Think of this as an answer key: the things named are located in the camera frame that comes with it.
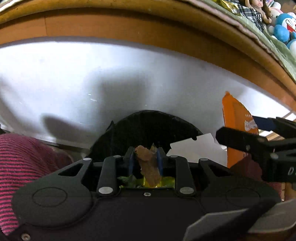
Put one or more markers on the brown haired doll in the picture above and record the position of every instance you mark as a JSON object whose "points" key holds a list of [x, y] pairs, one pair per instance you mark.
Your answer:
{"points": [[261, 7]]}

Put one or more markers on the pink striped sleeve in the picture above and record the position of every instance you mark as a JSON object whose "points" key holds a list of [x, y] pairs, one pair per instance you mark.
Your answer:
{"points": [[23, 160]]}

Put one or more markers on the wooden bed frame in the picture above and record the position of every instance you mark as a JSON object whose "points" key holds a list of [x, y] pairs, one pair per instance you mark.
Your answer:
{"points": [[172, 25]]}

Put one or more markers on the orange potato sticks box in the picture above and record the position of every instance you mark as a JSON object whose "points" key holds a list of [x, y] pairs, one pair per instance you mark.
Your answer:
{"points": [[228, 147]]}

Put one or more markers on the pink white rabbit plush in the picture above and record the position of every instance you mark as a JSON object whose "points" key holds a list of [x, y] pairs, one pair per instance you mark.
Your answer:
{"points": [[274, 13]]}

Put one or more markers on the black white plaid blanket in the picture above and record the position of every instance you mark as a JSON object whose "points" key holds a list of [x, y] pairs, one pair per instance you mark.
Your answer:
{"points": [[252, 15]]}

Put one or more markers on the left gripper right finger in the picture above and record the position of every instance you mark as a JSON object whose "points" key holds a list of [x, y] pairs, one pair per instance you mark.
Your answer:
{"points": [[215, 187]]}

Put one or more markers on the blue Doraemon plush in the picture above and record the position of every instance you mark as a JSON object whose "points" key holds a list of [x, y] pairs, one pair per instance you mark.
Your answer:
{"points": [[284, 28]]}

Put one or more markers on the large yellow foil bag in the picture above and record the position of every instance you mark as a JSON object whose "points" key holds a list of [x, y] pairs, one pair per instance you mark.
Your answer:
{"points": [[132, 182]]}

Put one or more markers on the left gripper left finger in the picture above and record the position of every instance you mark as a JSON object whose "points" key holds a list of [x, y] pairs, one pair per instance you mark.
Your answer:
{"points": [[65, 196]]}

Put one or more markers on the black trash bin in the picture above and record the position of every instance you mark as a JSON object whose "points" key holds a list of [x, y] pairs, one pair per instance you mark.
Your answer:
{"points": [[143, 128]]}

